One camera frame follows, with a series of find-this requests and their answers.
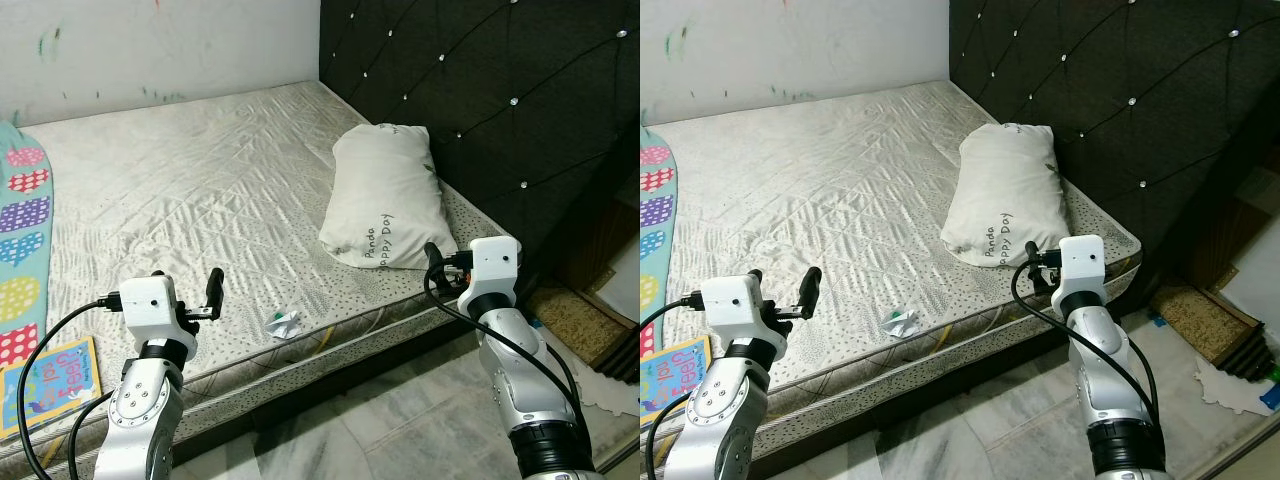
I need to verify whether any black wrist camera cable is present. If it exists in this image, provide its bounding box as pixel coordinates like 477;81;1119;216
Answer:
640;290;704;337
15;292;123;480
423;262;589;451
1010;260;1163;433

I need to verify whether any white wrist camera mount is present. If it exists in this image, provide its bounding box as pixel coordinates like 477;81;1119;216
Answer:
1056;234;1109;297
467;236;524;301
699;274;770;347
117;274;187;349

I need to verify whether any white paper scrap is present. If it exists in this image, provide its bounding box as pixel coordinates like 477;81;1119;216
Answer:
1194;357;1278;417
574;364;628;417

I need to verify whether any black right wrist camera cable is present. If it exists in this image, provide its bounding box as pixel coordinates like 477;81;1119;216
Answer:
1010;260;1163;433
423;262;589;451

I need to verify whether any white quilted mattress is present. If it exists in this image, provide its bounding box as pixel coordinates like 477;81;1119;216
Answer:
0;80;528;473
640;80;1144;463

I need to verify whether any black left wrist camera cable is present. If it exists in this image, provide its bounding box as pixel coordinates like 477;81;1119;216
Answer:
15;292;123;480
640;290;704;337

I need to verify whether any teal blanket with colourful hearts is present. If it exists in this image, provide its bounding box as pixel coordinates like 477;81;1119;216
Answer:
640;125;680;361
0;122;55;371

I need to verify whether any colourful children's book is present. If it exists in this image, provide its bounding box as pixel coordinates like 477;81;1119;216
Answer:
0;336;104;441
640;334;714;427

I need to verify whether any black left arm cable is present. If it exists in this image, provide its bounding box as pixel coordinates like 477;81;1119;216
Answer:
645;393;693;480
69;393;117;480

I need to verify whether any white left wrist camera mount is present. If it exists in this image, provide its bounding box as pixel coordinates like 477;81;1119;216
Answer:
117;274;187;349
699;274;770;347

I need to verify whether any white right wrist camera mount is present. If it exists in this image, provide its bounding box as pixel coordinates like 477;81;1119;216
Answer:
467;236;524;301
1056;234;1109;297

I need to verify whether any brown doormat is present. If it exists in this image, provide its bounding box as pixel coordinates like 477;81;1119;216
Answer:
524;284;613;367
1148;284;1263;367

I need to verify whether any black tufted headboard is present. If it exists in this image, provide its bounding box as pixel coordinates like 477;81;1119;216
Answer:
948;0;1280;293
320;0;641;293

